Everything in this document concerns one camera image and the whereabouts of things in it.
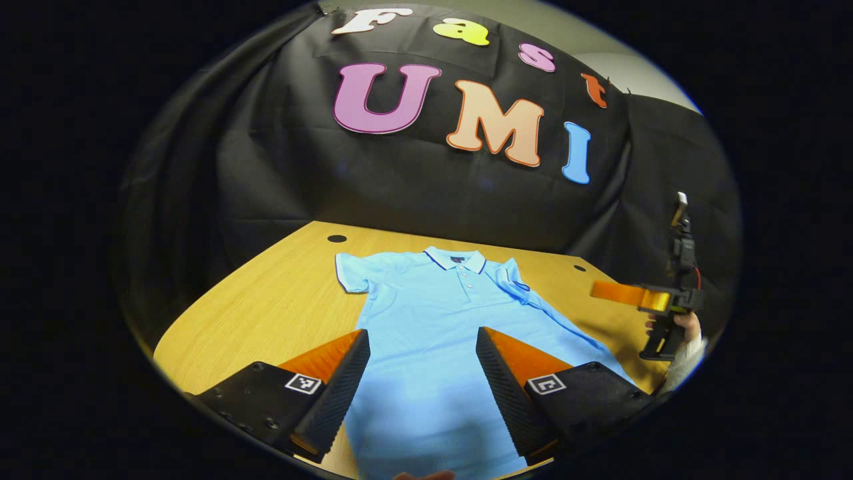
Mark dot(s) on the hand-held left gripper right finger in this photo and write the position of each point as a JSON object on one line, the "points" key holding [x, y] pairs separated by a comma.
{"points": [[500, 380]]}

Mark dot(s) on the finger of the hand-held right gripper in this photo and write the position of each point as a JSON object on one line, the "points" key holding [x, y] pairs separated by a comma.
{"points": [[623, 293]]}

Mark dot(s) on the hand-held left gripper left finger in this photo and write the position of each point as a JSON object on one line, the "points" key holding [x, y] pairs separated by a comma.
{"points": [[346, 380]]}

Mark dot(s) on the light blue T-shirt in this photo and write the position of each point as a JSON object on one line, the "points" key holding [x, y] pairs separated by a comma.
{"points": [[426, 320]]}

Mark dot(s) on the black backdrop cloth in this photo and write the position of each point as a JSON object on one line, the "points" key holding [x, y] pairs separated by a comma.
{"points": [[400, 193]]}

